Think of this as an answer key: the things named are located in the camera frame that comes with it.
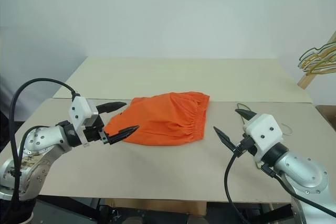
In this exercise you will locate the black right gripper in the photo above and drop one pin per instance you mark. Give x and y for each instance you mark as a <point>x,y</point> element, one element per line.
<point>248,149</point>

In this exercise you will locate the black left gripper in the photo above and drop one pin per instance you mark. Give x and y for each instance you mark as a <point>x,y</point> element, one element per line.
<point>93,134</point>

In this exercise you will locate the orange t-shirt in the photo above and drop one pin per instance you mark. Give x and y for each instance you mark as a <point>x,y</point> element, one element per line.
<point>162,121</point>

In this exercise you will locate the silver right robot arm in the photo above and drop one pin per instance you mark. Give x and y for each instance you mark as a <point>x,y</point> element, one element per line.
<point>302,171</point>

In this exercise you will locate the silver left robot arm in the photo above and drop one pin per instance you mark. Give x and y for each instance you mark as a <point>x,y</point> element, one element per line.
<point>39,140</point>

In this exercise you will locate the wooden hanger rack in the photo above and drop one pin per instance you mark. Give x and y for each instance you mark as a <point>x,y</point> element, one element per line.
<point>305,81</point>

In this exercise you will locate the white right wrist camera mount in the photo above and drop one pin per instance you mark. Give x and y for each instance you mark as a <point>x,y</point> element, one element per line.
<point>265,132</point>

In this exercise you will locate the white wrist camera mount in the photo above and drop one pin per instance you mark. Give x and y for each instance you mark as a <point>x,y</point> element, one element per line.
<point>265,132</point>
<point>78,110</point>

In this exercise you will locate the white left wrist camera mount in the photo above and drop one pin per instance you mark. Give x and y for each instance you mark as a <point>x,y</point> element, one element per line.
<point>78,110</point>

